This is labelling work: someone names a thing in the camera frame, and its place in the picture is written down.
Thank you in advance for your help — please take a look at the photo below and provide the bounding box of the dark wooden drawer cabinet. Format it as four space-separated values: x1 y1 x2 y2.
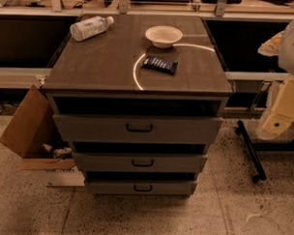
37 11 238 201

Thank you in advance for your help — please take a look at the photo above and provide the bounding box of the clear plastic water bottle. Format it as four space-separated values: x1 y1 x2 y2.
70 16 114 42

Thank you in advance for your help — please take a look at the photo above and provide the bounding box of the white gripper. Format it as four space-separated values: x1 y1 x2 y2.
256 77 294 140

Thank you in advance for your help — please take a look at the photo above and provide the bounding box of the grey bottom drawer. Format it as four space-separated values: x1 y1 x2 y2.
84 180 197 196

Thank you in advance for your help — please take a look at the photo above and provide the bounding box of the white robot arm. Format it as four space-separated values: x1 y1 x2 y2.
256 18 294 140

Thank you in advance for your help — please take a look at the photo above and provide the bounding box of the grey drawer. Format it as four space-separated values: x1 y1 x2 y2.
53 114 222 144
84 180 197 196
73 153 208 173

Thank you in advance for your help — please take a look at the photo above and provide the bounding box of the dark blue snack bar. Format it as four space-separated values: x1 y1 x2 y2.
142 55 178 74

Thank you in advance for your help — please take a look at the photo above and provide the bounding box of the grey middle drawer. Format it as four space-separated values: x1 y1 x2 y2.
73 153 208 173

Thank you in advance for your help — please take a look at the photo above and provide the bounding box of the grey top drawer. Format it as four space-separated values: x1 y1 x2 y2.
53 114 222 144

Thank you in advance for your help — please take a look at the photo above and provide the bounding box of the white bowl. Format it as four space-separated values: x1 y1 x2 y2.
145 26 183 48

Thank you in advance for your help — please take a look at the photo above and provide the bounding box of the black wheeled stand leg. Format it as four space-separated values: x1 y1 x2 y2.
236 121 267 184

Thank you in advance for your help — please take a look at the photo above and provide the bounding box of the brown cardboard box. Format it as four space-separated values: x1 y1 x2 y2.
0 85 84 187

